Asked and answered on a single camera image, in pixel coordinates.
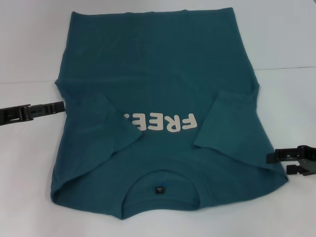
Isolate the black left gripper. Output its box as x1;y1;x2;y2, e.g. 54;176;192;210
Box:
0;101;66;127

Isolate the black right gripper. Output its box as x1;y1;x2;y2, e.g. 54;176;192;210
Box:
266;145;316;177

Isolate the teal blue FREE t-shirt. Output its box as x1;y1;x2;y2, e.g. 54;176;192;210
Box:
50;8;288;213

